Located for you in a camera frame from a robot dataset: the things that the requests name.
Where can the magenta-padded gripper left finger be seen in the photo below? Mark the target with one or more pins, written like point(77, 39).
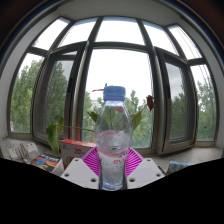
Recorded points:
point(79, 172)

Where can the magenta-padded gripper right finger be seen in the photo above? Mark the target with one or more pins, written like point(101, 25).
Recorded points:
point(145, 172)

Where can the clear blue-capped water bottle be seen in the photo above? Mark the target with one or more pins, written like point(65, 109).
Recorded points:
point(113, 133)

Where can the white and red filament box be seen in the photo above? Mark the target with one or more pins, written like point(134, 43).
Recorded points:
point(75, 150)

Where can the light blue tissue pack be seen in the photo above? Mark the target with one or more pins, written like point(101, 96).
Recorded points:
point(178, 166)

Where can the potted plant with red flowers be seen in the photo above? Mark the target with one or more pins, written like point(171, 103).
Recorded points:
point(53, 133)

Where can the brown framed bay window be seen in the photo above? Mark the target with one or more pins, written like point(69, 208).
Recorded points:
point(156, 100)

